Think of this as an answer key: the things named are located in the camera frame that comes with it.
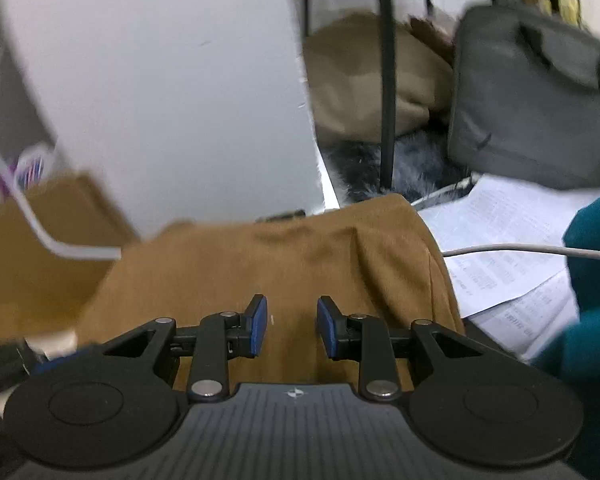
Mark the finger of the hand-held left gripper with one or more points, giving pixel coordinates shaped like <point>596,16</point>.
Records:
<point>55,364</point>

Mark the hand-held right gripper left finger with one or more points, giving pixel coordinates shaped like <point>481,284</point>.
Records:
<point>258,325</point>

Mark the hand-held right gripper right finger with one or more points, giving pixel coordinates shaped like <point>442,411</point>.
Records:
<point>327,330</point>

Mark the brown printed t-shirt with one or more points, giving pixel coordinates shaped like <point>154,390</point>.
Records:
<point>290,260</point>

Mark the large flattened cardboard sheet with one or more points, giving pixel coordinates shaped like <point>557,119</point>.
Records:
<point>40,260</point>

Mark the dark furry rug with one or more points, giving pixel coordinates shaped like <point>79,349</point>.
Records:
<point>420,170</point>

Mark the purple refill pouch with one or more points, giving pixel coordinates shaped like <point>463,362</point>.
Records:
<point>25,170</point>

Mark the printed paper sheets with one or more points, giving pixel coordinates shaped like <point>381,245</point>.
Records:
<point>510,220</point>

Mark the beige cloth bundle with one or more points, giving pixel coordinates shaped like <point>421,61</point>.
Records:
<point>350,80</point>

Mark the teal garment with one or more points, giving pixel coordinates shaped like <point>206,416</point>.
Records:
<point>595,360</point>

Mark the grey laptop bag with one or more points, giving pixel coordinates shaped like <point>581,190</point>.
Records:
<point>530,110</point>

